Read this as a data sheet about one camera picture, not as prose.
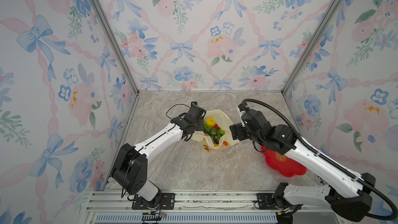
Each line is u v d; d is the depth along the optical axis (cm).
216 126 93
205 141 78
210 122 97
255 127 50
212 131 93
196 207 73
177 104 71
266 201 73
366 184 38
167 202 74
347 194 39
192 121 64
